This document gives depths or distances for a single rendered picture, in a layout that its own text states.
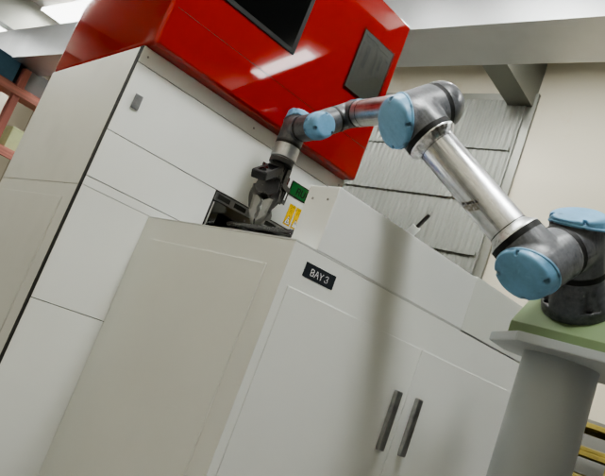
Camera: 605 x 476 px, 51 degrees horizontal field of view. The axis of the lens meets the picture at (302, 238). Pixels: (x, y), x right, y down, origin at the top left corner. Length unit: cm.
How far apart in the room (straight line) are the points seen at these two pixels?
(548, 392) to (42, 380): 118
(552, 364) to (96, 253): 111
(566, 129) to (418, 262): 388
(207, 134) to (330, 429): 90
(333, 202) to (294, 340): 29
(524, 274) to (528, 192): 384
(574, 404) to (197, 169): 112
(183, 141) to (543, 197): 367
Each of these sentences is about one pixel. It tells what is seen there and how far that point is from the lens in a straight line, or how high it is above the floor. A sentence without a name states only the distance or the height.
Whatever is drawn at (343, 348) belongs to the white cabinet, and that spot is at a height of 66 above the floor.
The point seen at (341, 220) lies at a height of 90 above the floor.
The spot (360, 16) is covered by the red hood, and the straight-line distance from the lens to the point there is 219.
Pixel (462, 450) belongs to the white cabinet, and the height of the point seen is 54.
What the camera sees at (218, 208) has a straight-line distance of 184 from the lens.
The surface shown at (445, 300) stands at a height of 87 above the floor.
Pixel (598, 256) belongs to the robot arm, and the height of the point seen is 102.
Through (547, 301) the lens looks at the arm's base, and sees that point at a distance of 152.
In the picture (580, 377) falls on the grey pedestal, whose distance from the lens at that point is 145.
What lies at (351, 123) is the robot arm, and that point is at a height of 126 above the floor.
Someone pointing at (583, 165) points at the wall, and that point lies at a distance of 511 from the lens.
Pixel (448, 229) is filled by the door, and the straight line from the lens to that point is 517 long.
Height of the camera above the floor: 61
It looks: 10 degrees up
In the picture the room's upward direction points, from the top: 21 degrees clockwise
